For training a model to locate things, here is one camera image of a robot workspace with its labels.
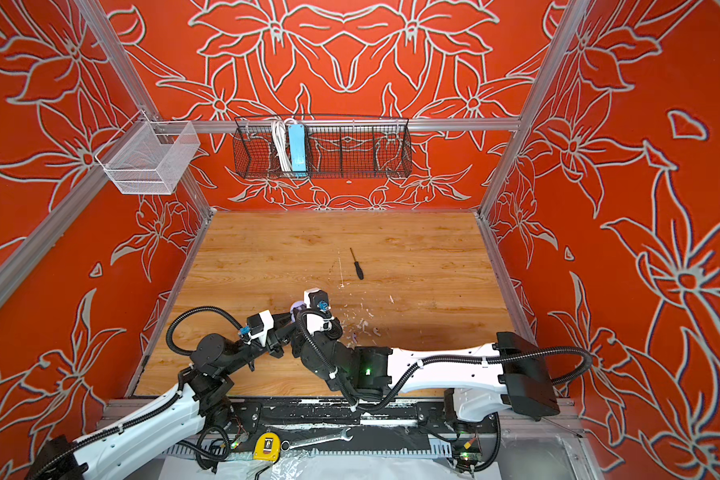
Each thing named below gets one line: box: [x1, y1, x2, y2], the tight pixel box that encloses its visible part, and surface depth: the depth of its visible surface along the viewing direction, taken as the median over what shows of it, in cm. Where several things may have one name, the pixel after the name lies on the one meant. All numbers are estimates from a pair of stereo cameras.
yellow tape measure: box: [253, 432, 281, 463], surface depth 70 cm
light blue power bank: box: [288, 124, 307, 172], surface depth 92 cm
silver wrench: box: [281, 428, 353, 451], surface depth 71 cm
